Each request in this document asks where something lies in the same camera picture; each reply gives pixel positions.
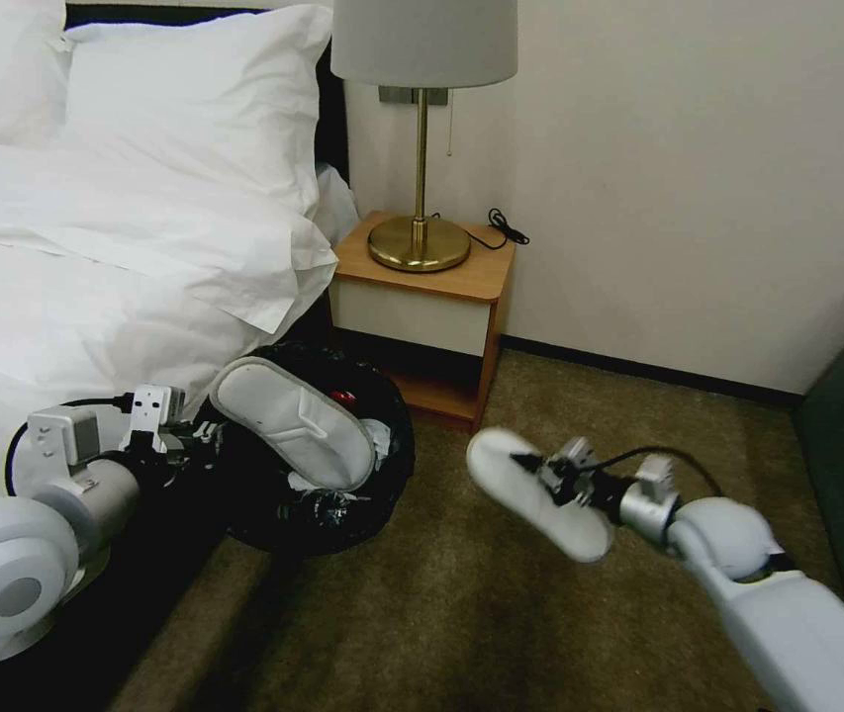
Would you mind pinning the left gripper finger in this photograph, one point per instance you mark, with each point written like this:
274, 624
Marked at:
211, 433

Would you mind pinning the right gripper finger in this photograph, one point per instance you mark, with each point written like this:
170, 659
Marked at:
551, 469
568, 498

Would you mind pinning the white slipper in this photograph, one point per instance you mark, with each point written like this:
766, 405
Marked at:
533, 512
280, 415

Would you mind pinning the black trash bin with bag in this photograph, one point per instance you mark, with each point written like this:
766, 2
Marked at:
384, 475

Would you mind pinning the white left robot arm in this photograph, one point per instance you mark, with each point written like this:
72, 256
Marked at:
28, 564

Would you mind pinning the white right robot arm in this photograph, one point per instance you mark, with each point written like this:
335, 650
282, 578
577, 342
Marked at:
778, 615

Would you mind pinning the black bed base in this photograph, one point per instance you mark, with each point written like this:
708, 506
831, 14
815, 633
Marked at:
169, 549

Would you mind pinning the black baseboard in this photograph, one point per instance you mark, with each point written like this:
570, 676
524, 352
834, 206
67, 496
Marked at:
651, 367

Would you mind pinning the small red object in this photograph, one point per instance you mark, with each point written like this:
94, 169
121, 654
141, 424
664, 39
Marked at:
345, 397

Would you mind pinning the crumpled white paper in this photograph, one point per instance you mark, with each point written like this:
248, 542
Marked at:
381, 437

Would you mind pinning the white duvet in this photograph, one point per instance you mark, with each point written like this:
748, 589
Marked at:
95, 282

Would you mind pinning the wooden nightstand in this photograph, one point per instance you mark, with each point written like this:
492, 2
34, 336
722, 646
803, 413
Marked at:
414, 319

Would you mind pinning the white mattress sheet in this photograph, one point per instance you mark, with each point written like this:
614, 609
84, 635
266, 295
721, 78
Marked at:
340, 204

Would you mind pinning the brass lamp with grey shade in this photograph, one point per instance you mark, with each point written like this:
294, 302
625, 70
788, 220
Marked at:
425, 44

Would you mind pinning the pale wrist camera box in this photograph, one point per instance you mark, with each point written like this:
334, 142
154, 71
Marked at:
579, 449
159, 404

